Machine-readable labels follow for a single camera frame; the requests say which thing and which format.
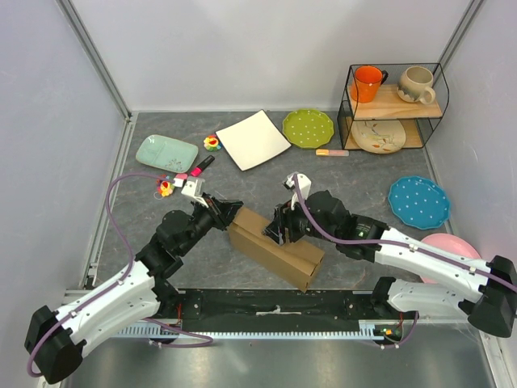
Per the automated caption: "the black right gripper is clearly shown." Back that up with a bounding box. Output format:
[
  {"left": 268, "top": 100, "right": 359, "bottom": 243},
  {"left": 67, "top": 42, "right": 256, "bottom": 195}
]
[{"left": 261, "top": 192, "right": 338, "bottom": 247}]

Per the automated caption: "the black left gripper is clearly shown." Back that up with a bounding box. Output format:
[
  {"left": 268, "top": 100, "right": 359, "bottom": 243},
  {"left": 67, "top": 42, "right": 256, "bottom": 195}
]
[{"left": 179, "top": 193, "right": 244, "bottom": 255}]

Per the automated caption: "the brown cardboard box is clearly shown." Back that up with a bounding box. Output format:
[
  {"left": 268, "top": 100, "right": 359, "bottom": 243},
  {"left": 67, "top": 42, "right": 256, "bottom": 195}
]
[{"left": 228, "top": 207, "right": 325, "bottom": 292}]

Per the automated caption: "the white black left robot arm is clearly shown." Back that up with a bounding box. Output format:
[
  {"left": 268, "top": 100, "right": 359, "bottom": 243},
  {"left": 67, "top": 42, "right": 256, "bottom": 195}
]
[{"left": 24, "top": 194, "right": 243, "bottom": 384}]

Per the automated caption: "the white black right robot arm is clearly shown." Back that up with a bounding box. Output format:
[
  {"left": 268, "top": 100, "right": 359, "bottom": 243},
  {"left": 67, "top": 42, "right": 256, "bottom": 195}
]
[{"left": 263, "top": 191, "right": 516, "bottom": 338}]

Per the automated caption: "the pink black highlighter marker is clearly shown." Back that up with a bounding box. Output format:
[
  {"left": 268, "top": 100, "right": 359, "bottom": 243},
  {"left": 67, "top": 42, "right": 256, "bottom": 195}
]
[{"left": 190, "top": 155, "right": 215, "bottom": 177}]

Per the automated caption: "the colourful flower plush toy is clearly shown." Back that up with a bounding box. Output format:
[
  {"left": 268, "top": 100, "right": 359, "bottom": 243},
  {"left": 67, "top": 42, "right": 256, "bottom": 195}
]
[{"left": 204, "top": 135, "right": 222, "bottom": 152}]

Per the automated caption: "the white square plate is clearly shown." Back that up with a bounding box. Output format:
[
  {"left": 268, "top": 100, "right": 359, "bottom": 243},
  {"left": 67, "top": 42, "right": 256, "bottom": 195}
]
[{"left": 216, "top": 110, "right": 291, "bottom": 171}]

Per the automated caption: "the mint green rectangular tray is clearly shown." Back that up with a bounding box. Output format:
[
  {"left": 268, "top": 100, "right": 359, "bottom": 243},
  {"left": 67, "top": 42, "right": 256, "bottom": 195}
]
[{"left": 136, "top": 134, "right": 199, "bottom": 173}]

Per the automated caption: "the orange pink pastel highlighter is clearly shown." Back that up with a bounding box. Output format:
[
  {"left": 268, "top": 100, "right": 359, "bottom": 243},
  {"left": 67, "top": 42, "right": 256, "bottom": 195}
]
[{"left": 315, "top": 149, "right": 349, "bottom": 157}]

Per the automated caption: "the green polka dot plate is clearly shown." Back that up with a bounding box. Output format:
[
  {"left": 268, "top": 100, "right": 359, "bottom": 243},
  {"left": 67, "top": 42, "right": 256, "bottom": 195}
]
[{"left": 282, "top": 108, "right": 334, "bottom": 150}]

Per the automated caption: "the cream floral oval plate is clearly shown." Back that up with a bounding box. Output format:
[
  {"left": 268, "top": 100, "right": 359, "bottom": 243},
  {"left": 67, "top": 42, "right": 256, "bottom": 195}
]
[{"left": 351, "top": 120, "right": 406, "bottom": 154}]

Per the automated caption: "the blue polka dot plate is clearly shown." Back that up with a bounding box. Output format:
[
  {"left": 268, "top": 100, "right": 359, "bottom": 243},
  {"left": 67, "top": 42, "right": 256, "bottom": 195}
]
[{"left": 388, "top": 175, "right": 451, "bottom": 230}]

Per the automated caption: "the pink round plate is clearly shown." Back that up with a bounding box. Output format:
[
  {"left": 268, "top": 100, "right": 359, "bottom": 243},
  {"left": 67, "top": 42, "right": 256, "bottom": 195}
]
[{"left": 421, "top": 233, "right": 481, "bottom": 259}]

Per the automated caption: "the orange mug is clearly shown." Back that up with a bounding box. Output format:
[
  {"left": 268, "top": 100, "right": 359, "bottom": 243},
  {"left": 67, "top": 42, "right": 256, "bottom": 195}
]
[{"left": 351, "top": 65, "right": 389, "bottom": 103}]

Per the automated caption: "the beige ceramic mug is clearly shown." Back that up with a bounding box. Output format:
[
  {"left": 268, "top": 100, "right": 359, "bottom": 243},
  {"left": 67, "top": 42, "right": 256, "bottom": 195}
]
[{"left": 397, "top": 66, "right": 436, "bottom": 105}]

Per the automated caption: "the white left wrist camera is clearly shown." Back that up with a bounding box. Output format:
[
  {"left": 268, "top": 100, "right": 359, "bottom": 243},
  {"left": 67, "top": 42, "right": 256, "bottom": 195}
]
[{"left": 181, "top": 176, "right": 208, "bottom": 207}]

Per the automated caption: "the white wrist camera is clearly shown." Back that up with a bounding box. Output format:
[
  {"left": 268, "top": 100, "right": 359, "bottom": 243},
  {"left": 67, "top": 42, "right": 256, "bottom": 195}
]
[
  {"left": 181, "top": 176, "right": 208, "bottom": 207},
  {"left": 284, "top": 172, "right": 312, "bottom": 210}
]

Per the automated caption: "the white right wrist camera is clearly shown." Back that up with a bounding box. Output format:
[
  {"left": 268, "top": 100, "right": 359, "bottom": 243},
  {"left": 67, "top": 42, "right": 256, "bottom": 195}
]
[{"left": 284, "top": 172, "right": 312, "bottom": 210}]

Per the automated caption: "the rainbow flower keychain toy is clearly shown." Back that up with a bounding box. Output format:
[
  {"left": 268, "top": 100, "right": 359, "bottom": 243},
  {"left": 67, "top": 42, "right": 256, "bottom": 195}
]
[{"left": 153, "top": 175, "right": 174, "bottom": 200}]

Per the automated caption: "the grey slotted cable duct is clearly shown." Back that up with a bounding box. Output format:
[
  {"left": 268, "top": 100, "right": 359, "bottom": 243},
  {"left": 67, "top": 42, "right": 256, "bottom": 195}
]
[{"left": 112, "top": 322, "right": 384, "bottom": 340}]

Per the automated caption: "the black wire wooden shelf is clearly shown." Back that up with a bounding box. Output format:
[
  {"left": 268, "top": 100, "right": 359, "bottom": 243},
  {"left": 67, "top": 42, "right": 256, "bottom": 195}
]
[{"left": 337, "top": 62, "right": 450, "bottom": 150}]

